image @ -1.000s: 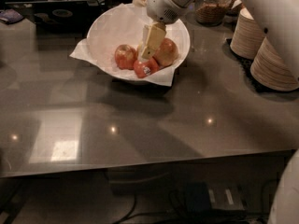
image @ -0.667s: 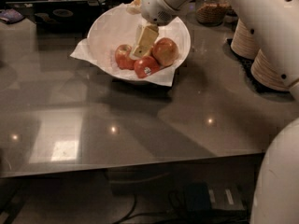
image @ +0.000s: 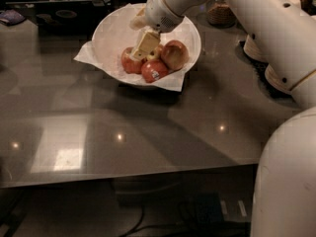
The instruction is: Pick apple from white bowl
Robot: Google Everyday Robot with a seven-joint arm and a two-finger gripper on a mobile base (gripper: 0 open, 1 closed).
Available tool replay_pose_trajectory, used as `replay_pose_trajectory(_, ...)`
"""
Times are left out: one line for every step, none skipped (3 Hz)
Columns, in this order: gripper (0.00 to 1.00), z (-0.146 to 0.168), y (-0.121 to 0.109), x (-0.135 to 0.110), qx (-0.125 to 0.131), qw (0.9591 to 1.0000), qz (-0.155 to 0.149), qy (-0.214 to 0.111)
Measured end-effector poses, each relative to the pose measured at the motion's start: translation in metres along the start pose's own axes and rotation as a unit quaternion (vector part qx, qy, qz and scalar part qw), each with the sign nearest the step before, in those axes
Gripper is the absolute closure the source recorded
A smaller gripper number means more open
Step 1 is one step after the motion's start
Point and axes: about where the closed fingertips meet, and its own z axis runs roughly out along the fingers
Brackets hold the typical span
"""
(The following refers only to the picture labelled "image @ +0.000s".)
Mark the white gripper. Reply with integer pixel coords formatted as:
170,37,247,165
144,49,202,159
129,0,184,61

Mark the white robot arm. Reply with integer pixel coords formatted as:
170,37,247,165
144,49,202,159
130,0,316,237

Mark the small yellow-green apple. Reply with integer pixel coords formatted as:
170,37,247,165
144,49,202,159
146,44,163,61

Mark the white bowl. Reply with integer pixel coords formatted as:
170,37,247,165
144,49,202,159
91,2,202,88

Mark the large red apple right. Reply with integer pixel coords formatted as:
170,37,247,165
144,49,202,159
161,39,189,71

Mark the red apple with sticker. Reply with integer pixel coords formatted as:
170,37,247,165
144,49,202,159
141,59,169,83

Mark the white paper liner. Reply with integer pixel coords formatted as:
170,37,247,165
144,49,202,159
74,3,196,93

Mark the glass jar with granola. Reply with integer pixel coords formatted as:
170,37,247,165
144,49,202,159
206,0,236,28

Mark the black laptop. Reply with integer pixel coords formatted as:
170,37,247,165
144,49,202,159
6,0,114,35

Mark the paper plate stack rear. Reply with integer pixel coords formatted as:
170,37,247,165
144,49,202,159
243,36,267,63

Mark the black floor cable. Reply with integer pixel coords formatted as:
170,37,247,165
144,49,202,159
112,181,251,237

